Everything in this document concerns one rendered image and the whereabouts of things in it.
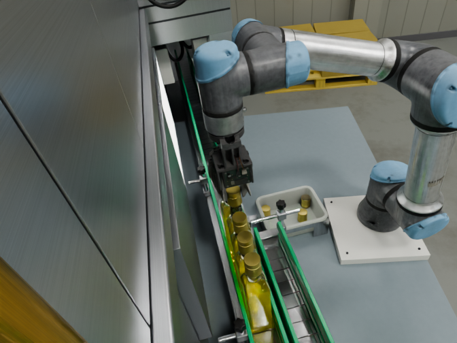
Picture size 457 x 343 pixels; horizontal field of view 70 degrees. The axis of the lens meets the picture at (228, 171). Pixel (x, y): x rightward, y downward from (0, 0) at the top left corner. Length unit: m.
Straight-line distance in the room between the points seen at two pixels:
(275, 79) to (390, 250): 0.80
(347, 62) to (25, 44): 0.64
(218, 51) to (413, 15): 4.34
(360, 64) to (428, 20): 4.12
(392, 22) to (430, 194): 3.86
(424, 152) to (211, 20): 1.03
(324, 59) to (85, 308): 0.65
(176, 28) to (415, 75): 1.02
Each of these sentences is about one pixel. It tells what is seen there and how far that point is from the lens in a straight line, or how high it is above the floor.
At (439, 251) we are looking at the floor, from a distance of 2.30.
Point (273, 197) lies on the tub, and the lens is 1.24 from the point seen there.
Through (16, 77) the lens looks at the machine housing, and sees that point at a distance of 0.22.
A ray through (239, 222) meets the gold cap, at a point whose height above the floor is 1.16.
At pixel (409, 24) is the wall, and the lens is 4.82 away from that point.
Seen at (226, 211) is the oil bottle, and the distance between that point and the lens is 0.87.
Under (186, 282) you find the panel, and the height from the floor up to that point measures 1.22.
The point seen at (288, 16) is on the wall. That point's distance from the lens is 4.35.
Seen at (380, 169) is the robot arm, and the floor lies 1.00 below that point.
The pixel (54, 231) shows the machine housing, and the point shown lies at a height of 1.60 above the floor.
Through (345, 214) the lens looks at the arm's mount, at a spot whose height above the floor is 0.78.
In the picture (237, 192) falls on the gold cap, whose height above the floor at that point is 1.19.
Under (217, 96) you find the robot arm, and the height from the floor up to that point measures 1.47.
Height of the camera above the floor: 1.73
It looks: 41 degrees down
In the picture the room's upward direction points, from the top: 9 degrees counter-clockwise
